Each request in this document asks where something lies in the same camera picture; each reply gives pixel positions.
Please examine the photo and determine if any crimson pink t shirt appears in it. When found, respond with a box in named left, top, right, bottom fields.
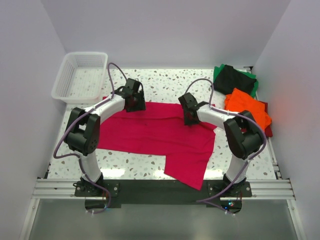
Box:
left=97, top=102, right=216, bottom=190

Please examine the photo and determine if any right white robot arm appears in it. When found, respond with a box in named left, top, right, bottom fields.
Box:
left=178, top=92, right=267, bottom=197

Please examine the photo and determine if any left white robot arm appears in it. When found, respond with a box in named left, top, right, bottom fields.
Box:
left=63, top=78, right=146, bottom=196

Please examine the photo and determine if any folded green t shirt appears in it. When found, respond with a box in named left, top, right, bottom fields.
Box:
left=212, top=64, right=259, bottom=99

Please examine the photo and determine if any folded black t shirt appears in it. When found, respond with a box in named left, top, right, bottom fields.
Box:
left=210, top=64, right=257, bottom=95

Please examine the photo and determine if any folded orange t shirt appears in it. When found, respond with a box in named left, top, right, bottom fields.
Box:
left=224, top=88, right=264, bottom=130

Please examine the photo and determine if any white plastic basket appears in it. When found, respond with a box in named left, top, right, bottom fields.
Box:
left=51, top=51, right=108, bottom=104

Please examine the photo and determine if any folded dark red t shirt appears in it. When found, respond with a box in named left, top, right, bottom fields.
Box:
left=258, top=101, right=273, bottom=138

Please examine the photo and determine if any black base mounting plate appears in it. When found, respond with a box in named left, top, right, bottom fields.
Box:
left=73, top=179, right=253, bottom=213

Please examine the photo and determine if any aluminium frame rail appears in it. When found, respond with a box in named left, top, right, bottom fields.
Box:
left=31, top=178, right=296, bottom=200

